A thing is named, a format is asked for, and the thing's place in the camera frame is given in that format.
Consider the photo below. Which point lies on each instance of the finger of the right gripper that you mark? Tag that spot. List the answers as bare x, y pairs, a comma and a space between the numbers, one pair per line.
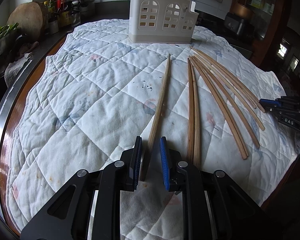
270, 103

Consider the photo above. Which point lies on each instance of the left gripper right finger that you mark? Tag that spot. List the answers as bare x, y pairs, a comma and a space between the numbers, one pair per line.
168, 165

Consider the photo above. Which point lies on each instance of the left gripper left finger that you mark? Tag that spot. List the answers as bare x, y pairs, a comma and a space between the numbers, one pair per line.
135, 161

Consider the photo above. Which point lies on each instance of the light wooden chopstick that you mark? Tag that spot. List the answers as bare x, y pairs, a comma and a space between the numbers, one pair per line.
154, 127

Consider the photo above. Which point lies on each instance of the brown wooden chopstick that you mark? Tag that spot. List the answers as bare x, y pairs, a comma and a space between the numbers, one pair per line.
197, 144
190, 145

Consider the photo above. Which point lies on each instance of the pale wooden chopstick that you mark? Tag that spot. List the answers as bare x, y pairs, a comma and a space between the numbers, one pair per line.
234, 91
230, 76
240, 91

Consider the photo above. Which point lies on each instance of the black countertop appliance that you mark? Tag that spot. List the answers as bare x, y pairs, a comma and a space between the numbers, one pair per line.
234, 23

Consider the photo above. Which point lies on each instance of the white quilted cloth mat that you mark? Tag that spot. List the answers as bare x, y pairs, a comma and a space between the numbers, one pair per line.
99, 92

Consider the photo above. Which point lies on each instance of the white plastic utensil holder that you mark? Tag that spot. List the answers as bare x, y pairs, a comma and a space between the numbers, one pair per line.
162, 21

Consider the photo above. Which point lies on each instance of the grey dish rag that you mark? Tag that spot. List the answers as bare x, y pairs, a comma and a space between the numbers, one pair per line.
15, 67

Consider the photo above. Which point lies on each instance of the silver pressure cooker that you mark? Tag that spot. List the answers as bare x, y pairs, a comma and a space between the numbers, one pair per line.
86, 7

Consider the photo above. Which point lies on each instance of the yellow cap bottle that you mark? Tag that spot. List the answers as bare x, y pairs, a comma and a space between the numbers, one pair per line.
53, 19

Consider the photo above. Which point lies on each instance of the dark soy sauce bottle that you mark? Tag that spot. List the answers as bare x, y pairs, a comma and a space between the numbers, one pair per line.
64, 17

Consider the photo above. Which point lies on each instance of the metal bowl of greens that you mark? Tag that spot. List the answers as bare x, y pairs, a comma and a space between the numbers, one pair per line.
8, 33

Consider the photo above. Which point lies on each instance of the round wooden cutting board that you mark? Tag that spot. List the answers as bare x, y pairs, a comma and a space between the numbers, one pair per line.
30, 17

